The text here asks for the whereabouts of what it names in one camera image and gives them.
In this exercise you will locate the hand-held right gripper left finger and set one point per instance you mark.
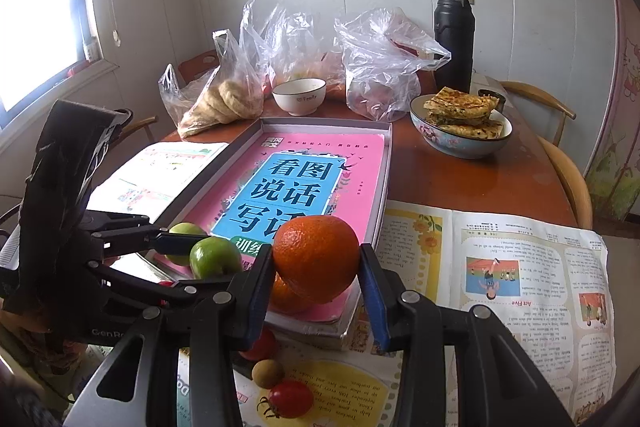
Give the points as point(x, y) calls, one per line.
point(260, 279)

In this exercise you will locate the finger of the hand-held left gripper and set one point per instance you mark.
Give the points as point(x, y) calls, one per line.
point(190, 291)
point(150, 242)

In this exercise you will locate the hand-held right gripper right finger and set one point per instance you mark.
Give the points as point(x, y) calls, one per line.
point(372, 299)

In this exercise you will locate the green jujube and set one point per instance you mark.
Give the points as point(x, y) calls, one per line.
point(212, 257)
point(187, 229)

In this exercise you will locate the orange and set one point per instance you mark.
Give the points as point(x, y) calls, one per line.
point(285, 299)
point(315, 257)

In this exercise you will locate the brown longan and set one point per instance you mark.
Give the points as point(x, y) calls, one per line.
point(267, 373)

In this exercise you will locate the grey cardboard box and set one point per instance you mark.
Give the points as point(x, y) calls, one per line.
point(225, 167)

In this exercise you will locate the red cherry tomato with stem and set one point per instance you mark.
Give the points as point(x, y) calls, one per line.
point(290, 399)

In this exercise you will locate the printed newspaper sheet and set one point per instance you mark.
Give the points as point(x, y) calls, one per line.
point(530, 267)
point(160, 172)
point(330, 377)

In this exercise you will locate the wooden chair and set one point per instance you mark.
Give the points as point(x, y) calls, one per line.
point(570, 179)
point(142, 127)
point(547, 99)
point(197, 64)

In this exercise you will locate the pink and blue book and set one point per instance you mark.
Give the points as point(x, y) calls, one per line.
point(360, 167)

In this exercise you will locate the fried dough twists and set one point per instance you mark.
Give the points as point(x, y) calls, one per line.
point(220, 107)

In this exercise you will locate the floral ceramic bowl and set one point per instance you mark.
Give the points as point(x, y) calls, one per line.
point(460, 144)

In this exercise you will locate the white ceramic bowl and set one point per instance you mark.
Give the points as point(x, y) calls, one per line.
point(300, 99)

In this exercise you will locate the window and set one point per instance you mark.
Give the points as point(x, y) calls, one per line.
point(45, 17)

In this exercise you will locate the clear plastic bag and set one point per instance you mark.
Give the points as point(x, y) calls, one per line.
point(380, 57)
point(295, 42)
point(235, 62)

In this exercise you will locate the fried pancakes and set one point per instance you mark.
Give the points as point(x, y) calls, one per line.
point(460, 109)

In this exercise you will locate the dark cup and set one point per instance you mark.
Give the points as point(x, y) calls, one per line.
point(492, 99)

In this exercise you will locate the black thermos bottle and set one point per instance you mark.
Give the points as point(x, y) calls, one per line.
point(452, 42)

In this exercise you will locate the pink cartoon wardrobe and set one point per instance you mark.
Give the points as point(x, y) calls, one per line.
point(620, 117)

